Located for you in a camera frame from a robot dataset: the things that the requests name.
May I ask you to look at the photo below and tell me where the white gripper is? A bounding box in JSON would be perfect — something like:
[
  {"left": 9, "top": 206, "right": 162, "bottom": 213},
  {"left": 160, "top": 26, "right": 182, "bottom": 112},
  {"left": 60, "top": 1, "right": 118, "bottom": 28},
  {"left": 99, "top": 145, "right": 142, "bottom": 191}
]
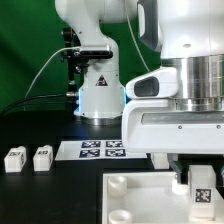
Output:
[{"left": 122, "top": 99, "right": 224, "bottom": 184}]

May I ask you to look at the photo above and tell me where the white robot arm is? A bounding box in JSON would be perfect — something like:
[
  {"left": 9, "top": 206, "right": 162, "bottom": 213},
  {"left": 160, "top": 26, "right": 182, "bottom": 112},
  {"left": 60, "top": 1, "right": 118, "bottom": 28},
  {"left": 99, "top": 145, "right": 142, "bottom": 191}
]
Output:
[{"left": 55, "top": 0, "right": 224, "bottom": 156}]

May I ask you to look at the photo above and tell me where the white sheet with tags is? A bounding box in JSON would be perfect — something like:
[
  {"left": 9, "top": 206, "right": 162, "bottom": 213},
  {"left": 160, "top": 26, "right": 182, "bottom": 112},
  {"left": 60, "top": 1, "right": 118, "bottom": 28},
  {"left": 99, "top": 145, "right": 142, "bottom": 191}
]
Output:
[{"left": 55, "top": 140, "right": 146, "bottom": 161}]

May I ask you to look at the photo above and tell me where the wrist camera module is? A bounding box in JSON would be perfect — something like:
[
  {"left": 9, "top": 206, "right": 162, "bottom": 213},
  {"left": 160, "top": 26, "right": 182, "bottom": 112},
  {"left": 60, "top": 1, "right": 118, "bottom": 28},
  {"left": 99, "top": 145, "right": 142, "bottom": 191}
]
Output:
[{"left": 126, "top": 67, "right": 179, "bottom": 99}]

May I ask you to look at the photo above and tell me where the black cable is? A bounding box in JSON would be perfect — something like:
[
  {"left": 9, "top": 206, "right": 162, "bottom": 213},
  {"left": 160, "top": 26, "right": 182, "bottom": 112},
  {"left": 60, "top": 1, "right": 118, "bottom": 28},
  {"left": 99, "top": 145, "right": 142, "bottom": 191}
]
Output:
[{"left": 0, "top": 93, "right": 79, "bottom": 118}]

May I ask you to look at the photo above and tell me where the white cable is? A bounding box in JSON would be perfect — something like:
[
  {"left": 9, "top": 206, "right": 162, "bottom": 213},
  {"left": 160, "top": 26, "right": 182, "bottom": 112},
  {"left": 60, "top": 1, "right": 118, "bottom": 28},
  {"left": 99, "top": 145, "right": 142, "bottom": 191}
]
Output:
[{"left": 23, "top": 13, "right": 151, "bottom": 99}]

